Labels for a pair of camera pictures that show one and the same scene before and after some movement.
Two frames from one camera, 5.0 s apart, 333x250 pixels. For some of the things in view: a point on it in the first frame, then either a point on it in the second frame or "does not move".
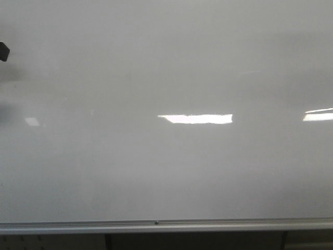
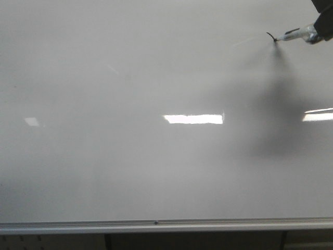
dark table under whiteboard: x=305 y=240 does not move
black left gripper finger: x=4 y=51 to x=323 y=25
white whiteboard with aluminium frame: x=146 y=116 does not move
